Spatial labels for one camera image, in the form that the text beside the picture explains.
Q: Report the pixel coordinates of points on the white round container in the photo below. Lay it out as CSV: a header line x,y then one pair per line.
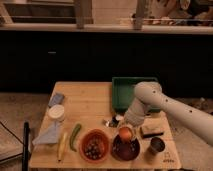
x,y
57,113

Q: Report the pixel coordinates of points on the metal cup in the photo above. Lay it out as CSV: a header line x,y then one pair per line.
x,y
156,146

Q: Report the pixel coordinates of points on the black pole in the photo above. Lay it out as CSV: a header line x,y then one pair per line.
x,y
25,155

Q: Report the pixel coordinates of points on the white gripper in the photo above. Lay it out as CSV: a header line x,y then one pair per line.
x,y
132,131

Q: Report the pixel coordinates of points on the yellow corn cob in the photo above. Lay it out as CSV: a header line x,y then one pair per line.
x,y
61,146

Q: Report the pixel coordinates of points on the small metallic object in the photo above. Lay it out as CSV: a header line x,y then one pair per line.
x,y
113,122

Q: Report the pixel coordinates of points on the light blue cloth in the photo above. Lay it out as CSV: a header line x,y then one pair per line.
x,y
49,135

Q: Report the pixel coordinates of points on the dark purple bowl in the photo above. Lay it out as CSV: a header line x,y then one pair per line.
x,y
125,151

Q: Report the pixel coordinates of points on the orange bowl with grapes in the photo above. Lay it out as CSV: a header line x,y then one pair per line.
x,y
94,146

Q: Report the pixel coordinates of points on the orange red apple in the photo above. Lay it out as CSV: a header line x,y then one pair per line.
x,y
125,134

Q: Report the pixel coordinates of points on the green plastic tray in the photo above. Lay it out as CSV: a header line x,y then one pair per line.
x,y
123,91

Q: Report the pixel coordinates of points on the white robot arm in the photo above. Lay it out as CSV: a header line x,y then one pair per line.
x,y
150,94

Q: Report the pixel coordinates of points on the blue grey sponge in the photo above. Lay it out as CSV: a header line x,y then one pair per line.
x,y
56,99

